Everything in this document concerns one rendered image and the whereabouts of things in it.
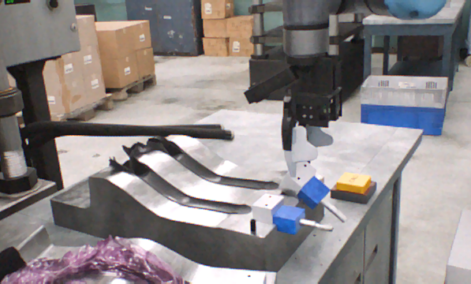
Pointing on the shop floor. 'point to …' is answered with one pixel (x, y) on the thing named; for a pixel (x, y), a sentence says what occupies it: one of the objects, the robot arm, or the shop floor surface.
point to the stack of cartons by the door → (226, 30)
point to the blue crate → (404, 117)
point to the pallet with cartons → (125, 57)
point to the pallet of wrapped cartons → (74, 80)
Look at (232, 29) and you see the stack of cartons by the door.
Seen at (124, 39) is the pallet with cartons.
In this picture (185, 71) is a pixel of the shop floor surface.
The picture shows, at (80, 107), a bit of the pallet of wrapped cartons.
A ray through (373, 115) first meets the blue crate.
